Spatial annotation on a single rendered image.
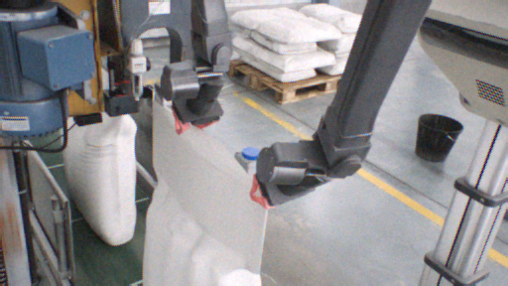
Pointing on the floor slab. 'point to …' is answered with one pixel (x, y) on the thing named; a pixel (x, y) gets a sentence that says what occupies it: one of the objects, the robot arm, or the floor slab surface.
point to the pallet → (285, 92)
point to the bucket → (437, 136)
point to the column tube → (12, 222)
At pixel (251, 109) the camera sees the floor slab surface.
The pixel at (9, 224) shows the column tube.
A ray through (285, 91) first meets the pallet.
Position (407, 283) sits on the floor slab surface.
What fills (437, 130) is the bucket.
